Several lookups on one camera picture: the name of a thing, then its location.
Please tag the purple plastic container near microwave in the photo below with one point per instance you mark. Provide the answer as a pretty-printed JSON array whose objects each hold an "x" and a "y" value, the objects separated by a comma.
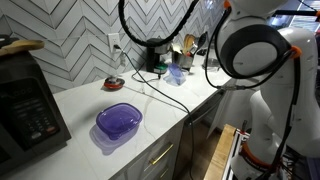
[{"x": 115, "y": 126}]

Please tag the black microwave oven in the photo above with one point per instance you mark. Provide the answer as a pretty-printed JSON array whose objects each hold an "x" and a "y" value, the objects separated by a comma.
[{"x": 31, "y": 124}]

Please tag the wooden board on cart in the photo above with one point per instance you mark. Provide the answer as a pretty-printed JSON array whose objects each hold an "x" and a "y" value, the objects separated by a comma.
[{"x": 220, "y": 157}]

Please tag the red round jar lid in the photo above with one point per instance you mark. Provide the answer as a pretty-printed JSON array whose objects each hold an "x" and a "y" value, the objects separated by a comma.
[{"x": 114, "y": 83}]

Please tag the white wall outlet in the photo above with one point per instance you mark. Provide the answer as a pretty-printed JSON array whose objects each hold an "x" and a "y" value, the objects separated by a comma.
[{"x": 114, "y": 39}]

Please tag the steel utensil holder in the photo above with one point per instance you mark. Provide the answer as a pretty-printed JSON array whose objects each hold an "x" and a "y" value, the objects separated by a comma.
[{"x": 183, "y": 61}]

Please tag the purple lidded container by coffeemaker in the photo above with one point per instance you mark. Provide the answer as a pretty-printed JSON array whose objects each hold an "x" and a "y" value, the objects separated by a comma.
[{"x": 175, "y": 76}]

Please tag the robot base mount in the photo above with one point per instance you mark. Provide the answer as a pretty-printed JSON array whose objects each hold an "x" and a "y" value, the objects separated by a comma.
[{"x": 243, "y": 165}]

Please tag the black silver coffee maker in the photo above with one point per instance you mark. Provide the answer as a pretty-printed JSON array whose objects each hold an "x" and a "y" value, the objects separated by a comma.
[{"x": 153, "y": 63}]

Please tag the black spoon utensil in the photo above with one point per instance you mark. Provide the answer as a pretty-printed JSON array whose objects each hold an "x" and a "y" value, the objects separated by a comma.
[{"x": 201, "y": 41}]

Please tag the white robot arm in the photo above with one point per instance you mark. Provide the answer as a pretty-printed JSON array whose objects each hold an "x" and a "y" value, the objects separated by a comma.
[{"x": 285, "y": 112}]

